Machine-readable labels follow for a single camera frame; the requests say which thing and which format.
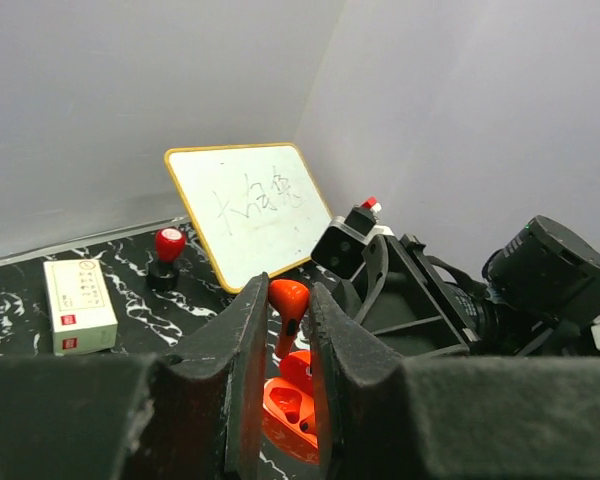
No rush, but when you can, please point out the orange earbud case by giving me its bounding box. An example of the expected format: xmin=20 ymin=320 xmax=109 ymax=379
xmin=262 ymin=350 xmax=319 ymax=465

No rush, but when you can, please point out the red black button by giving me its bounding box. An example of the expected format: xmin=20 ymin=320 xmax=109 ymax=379
xmin=146 ymin=227 xmax=186 ymax=292

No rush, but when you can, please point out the white box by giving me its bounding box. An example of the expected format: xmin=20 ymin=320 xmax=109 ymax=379
xmin=43 ymin=259 xmax=118 ymax=356

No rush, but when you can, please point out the orange earbud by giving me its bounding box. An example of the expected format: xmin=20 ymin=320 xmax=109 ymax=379
xmin=270 ymin=387 xmax=302 ymax=424
xmin=268 ymin=279 xmax=310 ymax=359

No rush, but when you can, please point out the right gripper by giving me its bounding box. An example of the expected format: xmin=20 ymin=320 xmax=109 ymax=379
xmin=332 ymin=235 xmax=485 ymax=356

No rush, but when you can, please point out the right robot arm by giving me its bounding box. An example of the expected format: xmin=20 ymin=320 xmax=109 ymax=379
xmin=332 ymin=215 xmax=600 ymax=357

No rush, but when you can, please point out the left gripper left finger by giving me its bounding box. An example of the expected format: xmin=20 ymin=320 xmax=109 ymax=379
xmin=0 ymin=274 xmax=269 ymax=479

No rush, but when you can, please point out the white whiteboard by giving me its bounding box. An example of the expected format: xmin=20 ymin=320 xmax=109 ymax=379
xmin=164 ymin=143 xmax=333 ymax=294

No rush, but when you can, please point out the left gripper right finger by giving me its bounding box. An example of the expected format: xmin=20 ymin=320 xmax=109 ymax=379
xmin=309 ymin=284 xmax=600 ymax=479

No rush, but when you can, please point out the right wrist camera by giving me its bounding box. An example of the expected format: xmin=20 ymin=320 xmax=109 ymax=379
xmin=310 ymin=196 xmax=394 ymax=279

